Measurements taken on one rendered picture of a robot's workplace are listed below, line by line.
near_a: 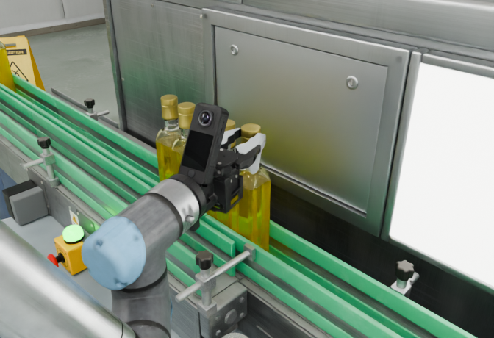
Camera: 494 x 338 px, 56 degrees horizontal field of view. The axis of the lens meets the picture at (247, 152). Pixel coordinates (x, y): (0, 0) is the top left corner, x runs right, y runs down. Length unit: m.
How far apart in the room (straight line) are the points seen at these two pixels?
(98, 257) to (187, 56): 0.69
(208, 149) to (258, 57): 0.32
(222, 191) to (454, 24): 0.40
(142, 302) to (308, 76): 0.47
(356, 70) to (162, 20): 0.58
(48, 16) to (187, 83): 5.95
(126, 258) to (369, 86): 0.46
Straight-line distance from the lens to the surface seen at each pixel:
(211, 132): 0.65
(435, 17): 0.71
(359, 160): 0.83
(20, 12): 6.93
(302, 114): 0.88
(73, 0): 7.20
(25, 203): 1.36
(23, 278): 0.46
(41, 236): 1.33
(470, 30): 0.70
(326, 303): 0.79
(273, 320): 0.88
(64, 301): 0.48
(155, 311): 0.61
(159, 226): 0.59
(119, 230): 0.57
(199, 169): 0.66
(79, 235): 1.14
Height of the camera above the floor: 1.50
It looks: 28 degrees down
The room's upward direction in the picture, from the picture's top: straight up
